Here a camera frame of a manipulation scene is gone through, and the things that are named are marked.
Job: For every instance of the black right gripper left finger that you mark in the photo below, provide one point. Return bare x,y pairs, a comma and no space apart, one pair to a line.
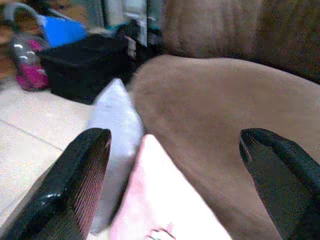
75,180

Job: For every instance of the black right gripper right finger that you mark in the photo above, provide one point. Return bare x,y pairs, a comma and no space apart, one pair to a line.
280,180

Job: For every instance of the pink pillow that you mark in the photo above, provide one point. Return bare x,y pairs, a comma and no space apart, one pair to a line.
160,195

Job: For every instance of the white pillow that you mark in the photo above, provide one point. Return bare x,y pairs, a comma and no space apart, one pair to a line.
115,115

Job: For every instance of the brown sofa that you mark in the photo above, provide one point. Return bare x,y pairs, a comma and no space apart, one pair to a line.
225,100

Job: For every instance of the black bag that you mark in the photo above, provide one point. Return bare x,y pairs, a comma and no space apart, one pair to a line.
85,67

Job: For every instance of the blue box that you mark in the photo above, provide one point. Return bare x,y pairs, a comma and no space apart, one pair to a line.
63,31

